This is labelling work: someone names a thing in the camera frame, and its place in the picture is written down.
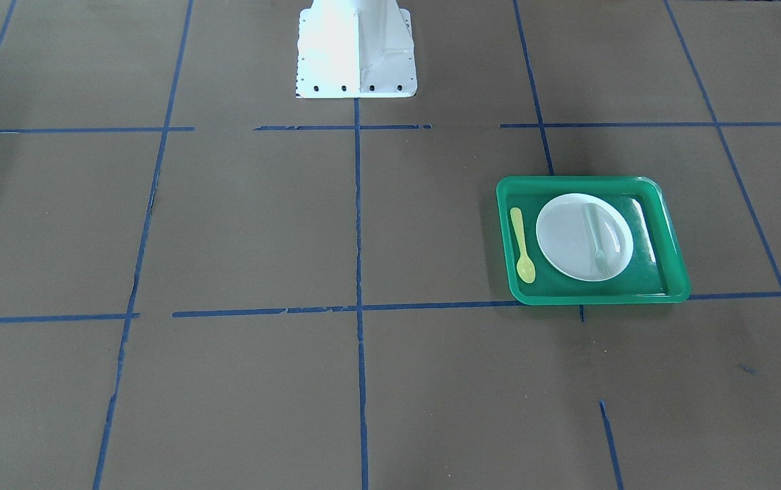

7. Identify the yellow plastic spoon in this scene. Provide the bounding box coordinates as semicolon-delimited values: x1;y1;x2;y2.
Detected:
510;207;537;283

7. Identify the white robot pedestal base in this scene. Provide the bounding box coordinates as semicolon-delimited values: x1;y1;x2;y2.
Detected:
295;1;418;99

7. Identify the pale green plastic fork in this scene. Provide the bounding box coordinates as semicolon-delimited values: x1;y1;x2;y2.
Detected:
584;203;612;280

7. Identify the white round plate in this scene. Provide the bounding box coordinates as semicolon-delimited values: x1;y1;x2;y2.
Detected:
535;193;634;282

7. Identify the green plastic tray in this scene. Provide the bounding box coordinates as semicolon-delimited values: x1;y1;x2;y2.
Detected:
496;176;691;305

